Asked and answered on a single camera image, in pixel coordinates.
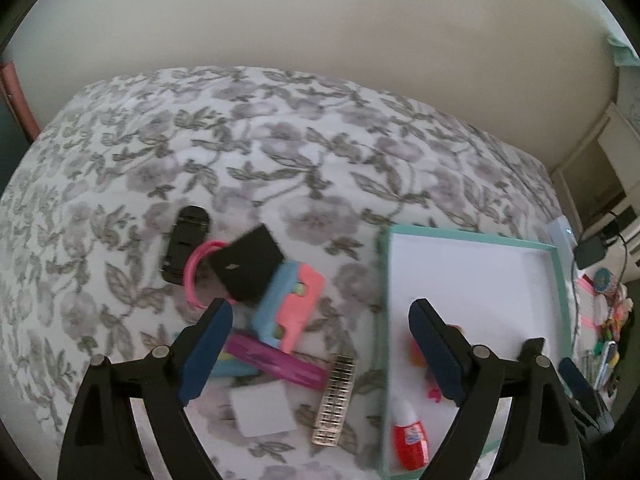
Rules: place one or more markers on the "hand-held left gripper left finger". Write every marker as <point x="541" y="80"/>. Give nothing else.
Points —
<point x="206" y="355"/>

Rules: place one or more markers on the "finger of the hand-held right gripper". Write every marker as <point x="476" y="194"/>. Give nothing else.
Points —
<point x="576" y="382"/>
<point x="532" y="347"/>

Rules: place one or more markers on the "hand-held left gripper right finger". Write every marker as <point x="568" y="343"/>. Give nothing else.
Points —
<point x="434" y="357"/>

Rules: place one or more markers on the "small blue and pink toy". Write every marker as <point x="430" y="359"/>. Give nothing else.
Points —
<point x="232" y="367"/>

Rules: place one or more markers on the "teal shallow tray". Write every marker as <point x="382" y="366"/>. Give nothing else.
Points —
<point x="475" y="285"/>

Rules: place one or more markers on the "black square box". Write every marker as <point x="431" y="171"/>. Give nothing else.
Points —
<point x="247" y="262"/>

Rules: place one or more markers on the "small orange toy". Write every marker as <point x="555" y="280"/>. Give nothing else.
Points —
<point x="416" y="355"/>

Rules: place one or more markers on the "pile of colourful trinkets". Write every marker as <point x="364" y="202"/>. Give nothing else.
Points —
<point x="614" y="322"/>

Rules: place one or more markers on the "magenta flat box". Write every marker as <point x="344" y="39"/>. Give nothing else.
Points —
<point x="280" y="364"/>

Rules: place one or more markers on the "white square eraser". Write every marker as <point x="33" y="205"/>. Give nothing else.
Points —
<point x="260" y="407"/>

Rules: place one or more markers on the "pink hair band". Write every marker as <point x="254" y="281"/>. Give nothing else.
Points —
<point x="188" y="277"/>

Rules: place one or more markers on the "red and white bottle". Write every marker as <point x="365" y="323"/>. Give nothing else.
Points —
<point x="412" y="440"/>

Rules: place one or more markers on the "round teal tin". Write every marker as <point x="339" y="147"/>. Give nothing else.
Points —
<point x="605" y="280"/>

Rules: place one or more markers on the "silver beaded strip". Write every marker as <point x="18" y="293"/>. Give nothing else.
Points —
<point x="334" y="400"/>

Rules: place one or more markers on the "black power adapter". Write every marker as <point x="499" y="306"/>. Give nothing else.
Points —
<point x="590" y="253"/>

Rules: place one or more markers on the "black clip holder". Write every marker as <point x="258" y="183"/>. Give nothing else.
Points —
<point x="180" y="240"/>

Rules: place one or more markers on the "white device with light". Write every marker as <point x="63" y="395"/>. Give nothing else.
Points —
<point x="561" y="232"/>

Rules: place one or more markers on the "white bedside cabinet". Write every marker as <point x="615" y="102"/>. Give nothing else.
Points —
<point x="615" y="150"/>

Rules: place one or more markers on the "grey floral blanket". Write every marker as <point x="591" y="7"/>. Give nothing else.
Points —
<point x="300" y="135"/>

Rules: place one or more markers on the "teal cloth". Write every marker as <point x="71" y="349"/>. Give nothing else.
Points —
<point x="622" y="50"/>

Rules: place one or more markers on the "red bed post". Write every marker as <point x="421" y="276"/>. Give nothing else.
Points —
<point x="17" y="100"/>

